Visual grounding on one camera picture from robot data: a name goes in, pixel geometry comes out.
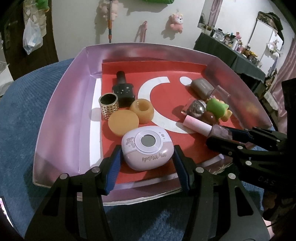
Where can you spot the purple nail polish bottle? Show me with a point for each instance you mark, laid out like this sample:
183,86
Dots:
206,129

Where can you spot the purple cardboard tray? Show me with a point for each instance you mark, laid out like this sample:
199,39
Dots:
135,96

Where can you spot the black star nail polish bottle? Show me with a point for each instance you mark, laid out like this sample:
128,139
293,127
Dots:
123,90

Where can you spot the pink My Melody case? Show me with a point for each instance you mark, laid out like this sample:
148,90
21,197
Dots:
147,148

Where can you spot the orange hollow ring jar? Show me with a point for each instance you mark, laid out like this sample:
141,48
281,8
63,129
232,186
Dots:
143,109

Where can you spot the light pink plush toy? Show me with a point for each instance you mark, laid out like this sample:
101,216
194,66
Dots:
104,9

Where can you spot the dark green covered table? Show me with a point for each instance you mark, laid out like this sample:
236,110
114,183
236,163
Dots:
237,62

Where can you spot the green tote bag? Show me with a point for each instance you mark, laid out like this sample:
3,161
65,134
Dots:
160,1

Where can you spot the silver studded cylinder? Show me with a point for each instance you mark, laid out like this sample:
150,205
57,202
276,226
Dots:
108,104

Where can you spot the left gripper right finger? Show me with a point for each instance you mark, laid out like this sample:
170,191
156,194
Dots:
185,168

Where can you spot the white plastic bag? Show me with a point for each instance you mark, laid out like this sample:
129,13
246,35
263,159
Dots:
32,37

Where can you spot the orange handled mop stick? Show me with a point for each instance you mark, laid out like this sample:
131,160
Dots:
110,22

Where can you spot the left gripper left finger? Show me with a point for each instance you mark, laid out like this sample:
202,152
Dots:
111,169

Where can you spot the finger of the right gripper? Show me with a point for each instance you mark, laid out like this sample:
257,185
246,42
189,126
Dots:
229,148
256,134

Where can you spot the dark wooden door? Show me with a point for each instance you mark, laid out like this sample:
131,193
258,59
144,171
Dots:
14,16

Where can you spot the clear plastic cup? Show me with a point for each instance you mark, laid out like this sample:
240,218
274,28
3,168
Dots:
220,94

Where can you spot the glitter bottle with brown cap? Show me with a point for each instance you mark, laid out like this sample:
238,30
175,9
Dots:
197,109

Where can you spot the white cabinet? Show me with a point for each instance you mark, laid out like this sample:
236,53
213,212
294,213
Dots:
265,42

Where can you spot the green bear figurine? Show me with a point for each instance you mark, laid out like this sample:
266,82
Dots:
219,108

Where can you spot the green dinosaur plush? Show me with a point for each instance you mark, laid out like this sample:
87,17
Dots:
43,5

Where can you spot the pink curtain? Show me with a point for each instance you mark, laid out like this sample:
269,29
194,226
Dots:
286,72

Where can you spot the orange round lid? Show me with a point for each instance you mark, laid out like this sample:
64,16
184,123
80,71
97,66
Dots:
123,121

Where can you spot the grey eye shadow case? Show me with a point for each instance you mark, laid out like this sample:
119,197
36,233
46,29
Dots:
202,88

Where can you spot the blue textured cushion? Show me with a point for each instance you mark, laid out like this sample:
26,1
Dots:
22,110

